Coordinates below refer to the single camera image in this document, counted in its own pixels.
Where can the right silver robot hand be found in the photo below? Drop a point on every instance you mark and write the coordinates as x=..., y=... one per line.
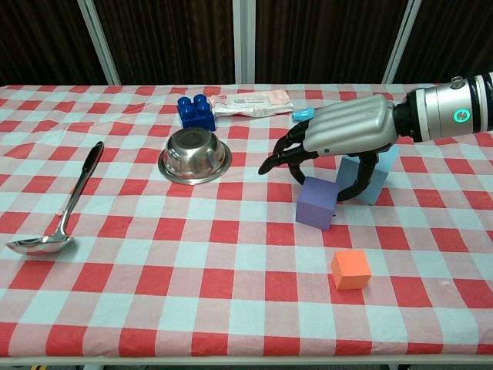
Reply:
x=350, y=125

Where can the medium purple cube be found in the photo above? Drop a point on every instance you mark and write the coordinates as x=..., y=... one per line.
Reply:
x=316, y=204

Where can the small orange cube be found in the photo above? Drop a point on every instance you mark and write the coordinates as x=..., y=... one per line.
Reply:
x=351, y=271

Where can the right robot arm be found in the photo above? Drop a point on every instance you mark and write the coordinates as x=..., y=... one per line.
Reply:
x=443, y=112

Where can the green cyan water pump toy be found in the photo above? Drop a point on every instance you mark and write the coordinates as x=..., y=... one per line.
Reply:
x=302, y=115

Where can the large light blue cube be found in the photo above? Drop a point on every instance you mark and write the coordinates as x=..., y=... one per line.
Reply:
x=381, y=181

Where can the dark brown partition panel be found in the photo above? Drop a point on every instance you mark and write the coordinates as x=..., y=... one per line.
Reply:
x=323, y=38
x=454, y=38
x=42, y=38
x=169, y=38

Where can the pink wet wipes pack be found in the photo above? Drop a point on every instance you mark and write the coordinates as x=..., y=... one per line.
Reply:
x=250, y=103

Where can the blue toy building brick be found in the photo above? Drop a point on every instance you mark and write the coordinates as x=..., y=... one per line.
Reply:
x=197, y=117

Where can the stainless steel bowl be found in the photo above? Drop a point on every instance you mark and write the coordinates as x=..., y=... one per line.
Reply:
x=194, y=158

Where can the red white checkered tablecloth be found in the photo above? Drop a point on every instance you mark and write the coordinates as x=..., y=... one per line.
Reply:
x=215, y=246

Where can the white partition frame post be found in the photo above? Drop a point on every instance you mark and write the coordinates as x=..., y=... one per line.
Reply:
x=243, y=38
x=101, y=46
x=400, y=42

